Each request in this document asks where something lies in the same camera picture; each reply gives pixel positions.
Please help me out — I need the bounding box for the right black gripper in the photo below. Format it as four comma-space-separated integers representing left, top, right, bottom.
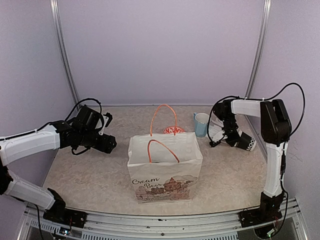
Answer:
221, 115, 241, 146

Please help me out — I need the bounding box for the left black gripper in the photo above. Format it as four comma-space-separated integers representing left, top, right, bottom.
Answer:
79, 129, 117, 153

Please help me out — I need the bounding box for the black cup holding straws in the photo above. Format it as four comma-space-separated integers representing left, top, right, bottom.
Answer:
234, 131, 257, 152

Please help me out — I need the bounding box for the white paper takeout bag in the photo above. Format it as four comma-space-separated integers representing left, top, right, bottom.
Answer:
127, 104, 203, 205

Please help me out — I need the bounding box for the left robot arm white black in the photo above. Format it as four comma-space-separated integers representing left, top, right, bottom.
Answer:
0, 106, 117, 223

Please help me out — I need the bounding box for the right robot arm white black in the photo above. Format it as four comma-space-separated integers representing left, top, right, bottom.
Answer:
210, 97, 292, 222

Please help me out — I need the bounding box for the blue translucent plastic cup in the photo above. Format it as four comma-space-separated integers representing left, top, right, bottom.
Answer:
193, 112, 209, 138

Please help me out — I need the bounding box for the red patterned small bowl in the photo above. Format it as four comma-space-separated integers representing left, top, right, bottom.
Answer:
162, 125, 185, 134

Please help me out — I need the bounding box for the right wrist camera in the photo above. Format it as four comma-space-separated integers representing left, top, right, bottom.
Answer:
209, 130, 227, 148

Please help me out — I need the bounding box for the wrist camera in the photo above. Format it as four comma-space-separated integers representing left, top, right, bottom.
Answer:
209, 130, 227, 148
99, 112, 113, 135

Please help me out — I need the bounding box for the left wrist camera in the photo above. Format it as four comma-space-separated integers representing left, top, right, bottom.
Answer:
99, 112, 113, 135

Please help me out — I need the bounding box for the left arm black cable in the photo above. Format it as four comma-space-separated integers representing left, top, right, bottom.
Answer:
64, 97, 103, 156

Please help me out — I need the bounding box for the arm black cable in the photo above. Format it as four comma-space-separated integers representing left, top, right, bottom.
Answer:
206, 83, 306, 216
64, 97, 103, 156

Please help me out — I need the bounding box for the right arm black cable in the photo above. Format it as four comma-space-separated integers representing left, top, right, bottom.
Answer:
206, 83, 306, 216

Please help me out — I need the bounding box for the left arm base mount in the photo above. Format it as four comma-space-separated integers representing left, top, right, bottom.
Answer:
43, 208, 88, 229

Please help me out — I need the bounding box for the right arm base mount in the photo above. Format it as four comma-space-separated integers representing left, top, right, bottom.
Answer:
238, 208, 283, 228

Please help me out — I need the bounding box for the aluminium front rail frame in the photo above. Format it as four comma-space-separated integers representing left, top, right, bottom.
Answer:
16, 198, 310, 240

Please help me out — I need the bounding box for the right aluminium corner post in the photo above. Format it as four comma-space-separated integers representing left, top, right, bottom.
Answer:
245, 0, 272, 98

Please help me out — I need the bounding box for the aluminium corner post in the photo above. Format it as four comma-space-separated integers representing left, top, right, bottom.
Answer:
245, 0, 272, 98
50, 0, 80, 104

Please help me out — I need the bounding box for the left aluminium corner post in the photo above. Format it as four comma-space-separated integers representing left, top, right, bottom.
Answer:
50, 0, 80, 104

